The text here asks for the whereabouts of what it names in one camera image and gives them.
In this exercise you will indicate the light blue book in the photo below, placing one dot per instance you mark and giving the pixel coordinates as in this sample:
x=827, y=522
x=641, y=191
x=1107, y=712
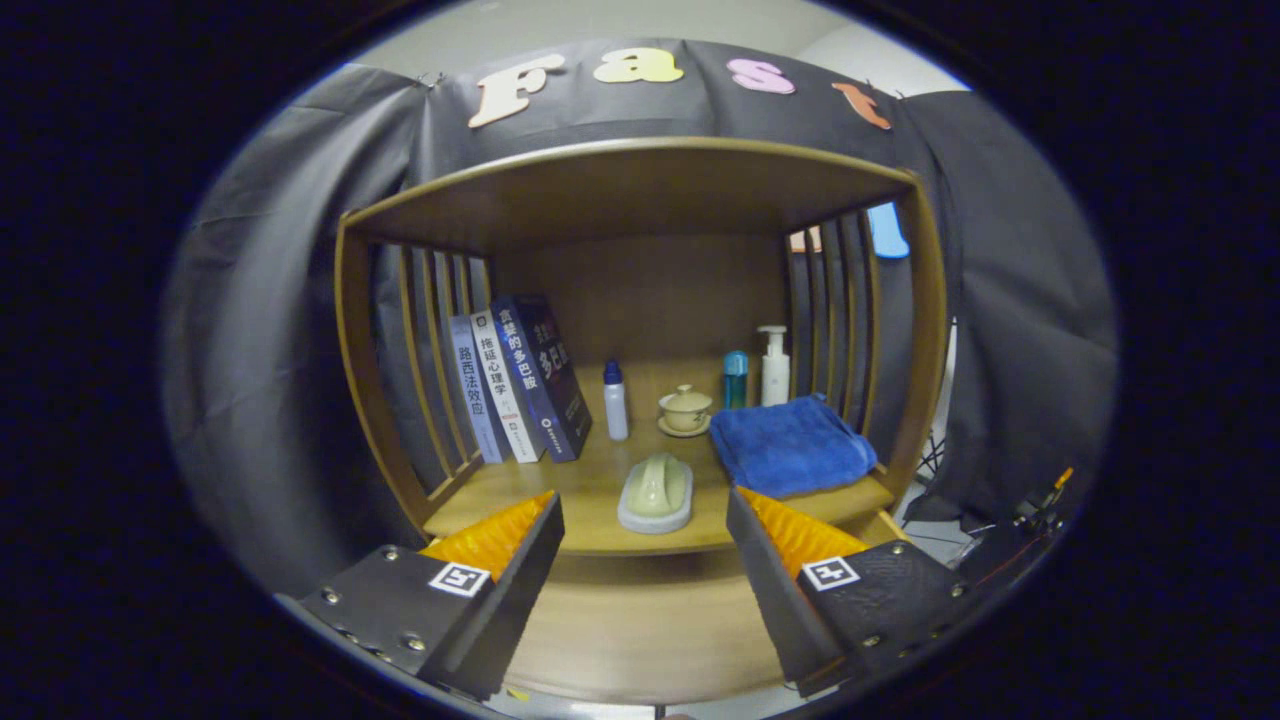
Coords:
x=475, y=390

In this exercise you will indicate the white bottle with blue cap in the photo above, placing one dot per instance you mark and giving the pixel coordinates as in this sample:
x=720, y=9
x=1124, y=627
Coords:
x=616, y=410

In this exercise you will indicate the wooden bamboo cabinet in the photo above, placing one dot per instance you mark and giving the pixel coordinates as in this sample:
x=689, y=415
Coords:
x=640, y=190

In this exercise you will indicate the dark blue book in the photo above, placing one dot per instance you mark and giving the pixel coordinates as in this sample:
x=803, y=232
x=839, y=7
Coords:
x=550, y=390

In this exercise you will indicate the blue folded towel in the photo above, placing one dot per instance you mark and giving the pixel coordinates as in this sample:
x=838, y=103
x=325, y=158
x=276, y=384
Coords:
x=790, y=450

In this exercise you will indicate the beige lidded teacup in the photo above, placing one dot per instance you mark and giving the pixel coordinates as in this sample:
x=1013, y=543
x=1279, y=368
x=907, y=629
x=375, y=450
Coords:
x=685, y=412

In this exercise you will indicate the teal bottle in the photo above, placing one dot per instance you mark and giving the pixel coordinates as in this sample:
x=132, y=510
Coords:
x=736, y=385

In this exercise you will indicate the wooden countertop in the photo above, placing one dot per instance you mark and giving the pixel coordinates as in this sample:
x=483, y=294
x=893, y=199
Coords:
x=590, y=490

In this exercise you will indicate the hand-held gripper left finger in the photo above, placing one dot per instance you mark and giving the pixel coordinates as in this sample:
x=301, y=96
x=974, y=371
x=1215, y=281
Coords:
x=510, y=600

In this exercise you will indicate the green brush with white base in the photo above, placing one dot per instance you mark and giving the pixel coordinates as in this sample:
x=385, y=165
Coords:
x=655, y=490

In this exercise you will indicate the black backdrop cloth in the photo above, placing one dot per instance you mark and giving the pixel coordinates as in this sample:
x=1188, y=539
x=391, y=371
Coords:
x=270, y=350

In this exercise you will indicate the white pump bottle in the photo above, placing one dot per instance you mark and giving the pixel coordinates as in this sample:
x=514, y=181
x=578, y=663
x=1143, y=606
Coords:
x=775, y=380

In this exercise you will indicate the white book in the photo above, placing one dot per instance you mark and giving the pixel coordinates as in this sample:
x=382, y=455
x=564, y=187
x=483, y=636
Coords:
x=505, y=390

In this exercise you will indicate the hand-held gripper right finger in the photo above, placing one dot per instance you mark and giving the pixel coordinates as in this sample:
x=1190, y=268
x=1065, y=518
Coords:
x=772, y=590

